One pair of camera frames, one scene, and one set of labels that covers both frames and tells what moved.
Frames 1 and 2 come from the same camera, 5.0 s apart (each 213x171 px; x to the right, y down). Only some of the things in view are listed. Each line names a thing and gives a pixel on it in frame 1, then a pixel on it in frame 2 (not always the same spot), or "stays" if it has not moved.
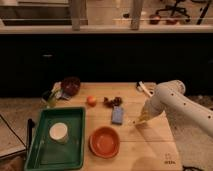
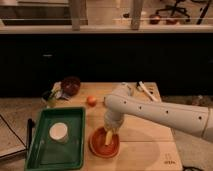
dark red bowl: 70,85 stays
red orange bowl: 104,142 stays
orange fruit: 91,101 stays
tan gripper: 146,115 -> 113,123
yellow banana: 137,121 -> 109,136
